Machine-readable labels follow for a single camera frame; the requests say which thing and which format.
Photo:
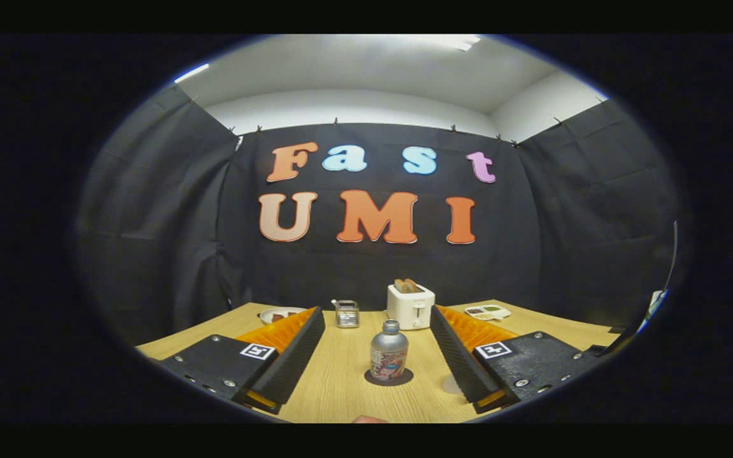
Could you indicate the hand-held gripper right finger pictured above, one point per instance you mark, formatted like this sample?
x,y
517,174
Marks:
x,y
459,356

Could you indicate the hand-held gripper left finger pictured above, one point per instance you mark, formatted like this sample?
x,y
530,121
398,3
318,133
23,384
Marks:
x,y
300,356

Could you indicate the silver juice bottle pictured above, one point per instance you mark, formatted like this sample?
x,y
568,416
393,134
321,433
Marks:
x,y
389,350

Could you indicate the dark brown round coaster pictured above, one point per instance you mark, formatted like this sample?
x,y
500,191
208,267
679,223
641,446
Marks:
x,y
389,383

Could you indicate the wooden table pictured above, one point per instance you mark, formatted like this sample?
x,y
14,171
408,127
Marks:
x,y
341,369

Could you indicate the white compartment tray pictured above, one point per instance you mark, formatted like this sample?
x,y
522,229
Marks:
x,y
487,312

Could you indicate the white round plate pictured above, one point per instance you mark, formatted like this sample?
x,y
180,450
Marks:
x,y
266,314

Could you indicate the small metal rack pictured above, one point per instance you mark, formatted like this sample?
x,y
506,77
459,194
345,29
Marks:
x,y
347,314

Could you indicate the white toaster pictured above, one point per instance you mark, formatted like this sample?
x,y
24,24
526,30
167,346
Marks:
x,y
411,308

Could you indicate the brown toast slice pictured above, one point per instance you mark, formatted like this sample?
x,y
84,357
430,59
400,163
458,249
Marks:
x,y
413,285
400,285

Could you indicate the black backdrop cloth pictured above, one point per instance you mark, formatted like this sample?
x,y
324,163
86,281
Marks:
x,y
373,267

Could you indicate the ceiling strip light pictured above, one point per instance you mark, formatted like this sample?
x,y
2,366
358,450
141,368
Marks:
x,y
452,42
191,72

